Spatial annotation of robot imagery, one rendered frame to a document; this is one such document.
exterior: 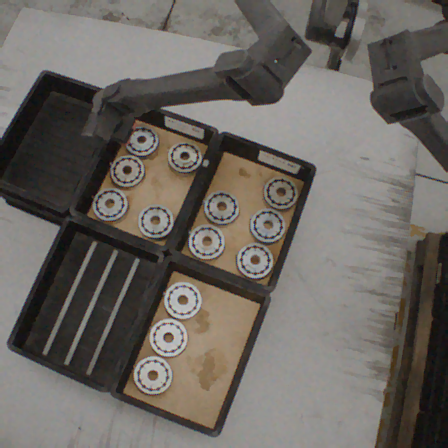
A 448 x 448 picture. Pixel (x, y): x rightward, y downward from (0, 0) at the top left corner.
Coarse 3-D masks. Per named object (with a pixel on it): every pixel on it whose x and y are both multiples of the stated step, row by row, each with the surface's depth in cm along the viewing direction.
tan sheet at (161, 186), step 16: (160, 128) 161; (160, 144) 160; (144, 160) 158; (160, 160) 158; (160, 176) 156; (176, 176) 156; (192, 176) 157; (128, 192) 154; (144, 192) 154; (160, 192) 155; (176, 192) 155; (176, 208) 153; (112, 224) 151; (128, 224) 151
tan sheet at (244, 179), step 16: (224, 160) 159; (240, 160) 159; (224, 176) 157; (240, 176) 158; (256, 176) 158; (272, 176) 158; (288, 176) 159; (208, 192) 155; (240, 192) 156; (256, 192) 156; (224, 208) 154; (240, 208) 154; (256, 208) 155; (208, 224) 152; (240, 224) 153; (288, 224) 154; (208, 240) 151; (240, 240) 151; (192, 256) 149; (224, 256) 150
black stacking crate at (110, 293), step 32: (64, 256) 147; (96, 256) 147; (128, 256) 148; (64, 288) 144; (96, 288) 145; (128, 288) 145; (32, 320) 138; (64, 320) 141; (96, 320) 142; (128, 320) 142; (32, 352) 137; (64, 352) 138
